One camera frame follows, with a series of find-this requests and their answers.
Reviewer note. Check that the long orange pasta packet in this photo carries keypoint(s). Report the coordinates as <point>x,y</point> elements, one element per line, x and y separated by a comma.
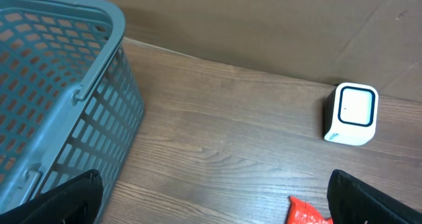
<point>301,212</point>

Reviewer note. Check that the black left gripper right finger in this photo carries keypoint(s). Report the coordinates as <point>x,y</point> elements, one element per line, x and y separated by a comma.
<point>351,200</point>

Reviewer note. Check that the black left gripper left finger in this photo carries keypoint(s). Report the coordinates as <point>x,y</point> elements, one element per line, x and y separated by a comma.
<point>75,201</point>

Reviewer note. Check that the grey plastic mesh basket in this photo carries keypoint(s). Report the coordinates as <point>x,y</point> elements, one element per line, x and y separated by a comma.
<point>69,100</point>

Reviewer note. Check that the white barcode scanner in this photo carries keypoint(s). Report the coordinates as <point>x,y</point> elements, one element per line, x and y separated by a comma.
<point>350,114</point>

